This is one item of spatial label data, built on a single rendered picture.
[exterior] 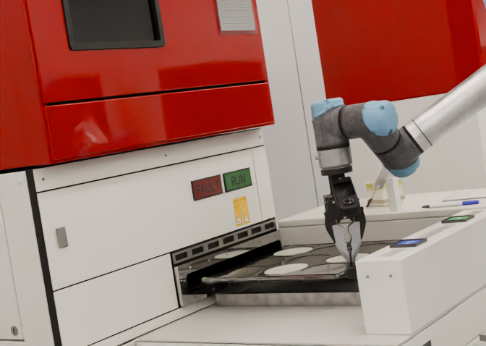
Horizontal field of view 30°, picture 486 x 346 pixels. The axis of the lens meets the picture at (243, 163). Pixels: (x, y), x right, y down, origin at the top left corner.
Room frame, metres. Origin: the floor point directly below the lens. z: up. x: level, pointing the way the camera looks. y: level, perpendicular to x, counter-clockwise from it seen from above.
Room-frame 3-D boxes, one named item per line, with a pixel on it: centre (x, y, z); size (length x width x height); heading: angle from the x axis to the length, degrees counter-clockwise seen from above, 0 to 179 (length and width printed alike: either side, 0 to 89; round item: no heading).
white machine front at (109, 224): (2.11, 0.18, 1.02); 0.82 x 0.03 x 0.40; 145
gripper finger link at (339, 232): (2.03, -0.19, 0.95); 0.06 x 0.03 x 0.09; 179
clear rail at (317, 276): (1.99, -0.01, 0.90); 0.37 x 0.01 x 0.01; 55
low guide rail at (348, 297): (2.01, -0.10, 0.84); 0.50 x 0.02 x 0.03; 55
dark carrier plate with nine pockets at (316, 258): (2.14, -0.12, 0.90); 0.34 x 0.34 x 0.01; 55
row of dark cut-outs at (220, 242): (2.25, 0.07, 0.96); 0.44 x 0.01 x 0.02; 145
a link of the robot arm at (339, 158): (2.02, -0.20, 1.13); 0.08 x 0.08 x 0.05
